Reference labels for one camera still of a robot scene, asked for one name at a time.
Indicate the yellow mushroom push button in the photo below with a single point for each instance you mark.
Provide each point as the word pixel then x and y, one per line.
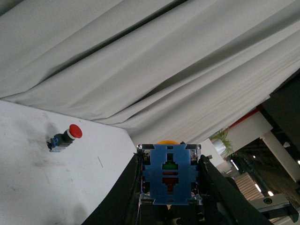
pixel 169 173

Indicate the white curtain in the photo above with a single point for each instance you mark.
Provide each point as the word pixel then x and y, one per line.
pixel 161 69

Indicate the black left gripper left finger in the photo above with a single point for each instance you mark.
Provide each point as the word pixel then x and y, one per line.
pixel 121 205

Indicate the aluminium frame rail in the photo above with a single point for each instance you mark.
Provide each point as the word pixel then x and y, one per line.
pixel 276 206

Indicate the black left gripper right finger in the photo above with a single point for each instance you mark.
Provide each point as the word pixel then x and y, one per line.
pixel 239 209

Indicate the red mushroom push button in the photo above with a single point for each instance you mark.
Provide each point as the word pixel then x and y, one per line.
pixel 59 142

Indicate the green potted plant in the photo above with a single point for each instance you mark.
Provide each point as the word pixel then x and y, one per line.
pixel 222 144

